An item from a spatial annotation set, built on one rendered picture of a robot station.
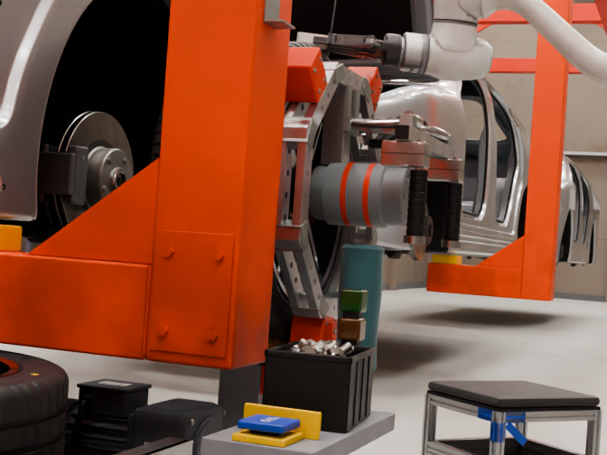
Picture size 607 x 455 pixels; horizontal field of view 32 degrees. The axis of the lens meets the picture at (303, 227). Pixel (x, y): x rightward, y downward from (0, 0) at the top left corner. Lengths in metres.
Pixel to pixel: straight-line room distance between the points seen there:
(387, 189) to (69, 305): 0.74
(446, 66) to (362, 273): 0.56
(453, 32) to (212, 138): 0.85
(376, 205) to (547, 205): 3.64
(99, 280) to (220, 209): 0.25
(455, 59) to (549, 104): 3.47
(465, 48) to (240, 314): 0.96
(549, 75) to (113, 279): 4.34
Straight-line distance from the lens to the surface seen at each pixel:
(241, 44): 1.75
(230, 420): 2.38
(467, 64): 2.44
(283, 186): 2.08
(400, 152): 2.09
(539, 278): 5.82
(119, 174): 2.50
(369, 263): 2.14
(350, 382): 1.63
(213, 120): 1.75
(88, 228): 1.86
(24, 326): 1.92
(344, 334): 1.85
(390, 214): 2.24
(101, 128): 2.53
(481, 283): 5.87
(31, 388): 1.59
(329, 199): 2.26
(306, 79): 2.11
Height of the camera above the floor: 0.73
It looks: 1 degrees up
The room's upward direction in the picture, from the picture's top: 4 degrees clockwise
